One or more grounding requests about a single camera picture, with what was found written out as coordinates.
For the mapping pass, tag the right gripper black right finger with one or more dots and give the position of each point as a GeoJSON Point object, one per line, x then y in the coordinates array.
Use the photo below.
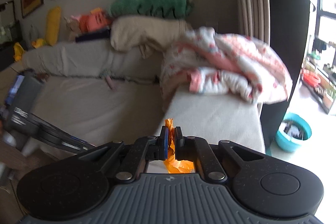
{"type": "Point", "coordinates": [199, 152]}

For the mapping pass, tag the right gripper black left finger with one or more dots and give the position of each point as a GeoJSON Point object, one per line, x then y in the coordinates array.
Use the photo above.
{"type": "Point", "coordinates": [141, 153]}

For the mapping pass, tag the orange plush toy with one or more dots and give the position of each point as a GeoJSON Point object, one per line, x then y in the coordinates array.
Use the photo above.
{"type": "Point", "coordinates": [173, 165]}

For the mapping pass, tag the small yellow duck plush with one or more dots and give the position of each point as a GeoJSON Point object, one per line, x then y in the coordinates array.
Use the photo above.
{"type": "Point", "coordinates": [18, 52]}

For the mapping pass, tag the grey fabric sofa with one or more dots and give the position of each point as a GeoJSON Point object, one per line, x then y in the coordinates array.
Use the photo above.
{"type": "Point", "coordinates": [77, 100]}

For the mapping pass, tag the teal pink mushroom toy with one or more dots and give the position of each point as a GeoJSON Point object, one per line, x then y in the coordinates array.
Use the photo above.
{"type": "Point", "coordinates": [106, 74]}

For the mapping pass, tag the pink floral white blanket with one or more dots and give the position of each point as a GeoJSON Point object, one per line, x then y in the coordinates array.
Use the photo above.
{"type": "Point", "coordinates": [214, 64]}

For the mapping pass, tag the yellow banana plush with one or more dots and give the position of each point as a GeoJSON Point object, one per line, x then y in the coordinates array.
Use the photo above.
{"type": "Point", "coordinates": [53, 25]}

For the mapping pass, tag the beige bunny plush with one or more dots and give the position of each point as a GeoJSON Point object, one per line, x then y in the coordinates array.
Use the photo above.
{"type": "Point", "coordinates": [73, 28]}

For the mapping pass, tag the teal plastic basin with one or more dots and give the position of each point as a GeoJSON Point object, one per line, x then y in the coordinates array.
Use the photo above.
{"type": "Point", "coordinates": [292, 133]}

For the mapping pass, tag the cream pillow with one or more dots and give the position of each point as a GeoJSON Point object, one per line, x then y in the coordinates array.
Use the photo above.
{"type": "Point", "coordinates": [148, 33]}

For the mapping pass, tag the dark blue book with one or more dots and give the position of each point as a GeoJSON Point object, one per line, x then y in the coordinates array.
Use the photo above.
{"type": "Point", "coordinates": [104, 33]}

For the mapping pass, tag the pink pig plush toy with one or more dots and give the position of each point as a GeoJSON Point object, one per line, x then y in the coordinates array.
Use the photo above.
{"type": "Point", "coordinates": [94, 21]}

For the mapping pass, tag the red plastic basin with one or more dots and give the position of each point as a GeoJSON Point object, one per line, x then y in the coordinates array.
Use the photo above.
{"type": "Point", "coordinates": [310, 78]}

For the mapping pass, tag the green plush cushion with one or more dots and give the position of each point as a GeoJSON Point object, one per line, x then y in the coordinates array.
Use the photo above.
{"type": "Point", "coordinates": [165, 9]}

